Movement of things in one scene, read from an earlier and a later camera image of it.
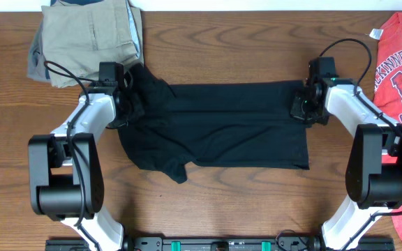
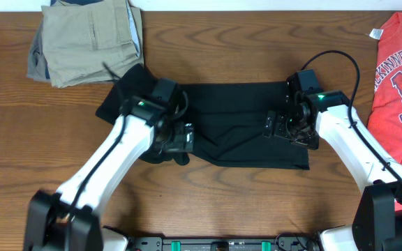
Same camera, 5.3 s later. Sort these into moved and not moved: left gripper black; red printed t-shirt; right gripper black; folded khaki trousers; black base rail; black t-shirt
Moved: left gripper black; black t-shirt; right gripper black
Not moved: red printed t-shirt; black base rail; folded khaki trousers
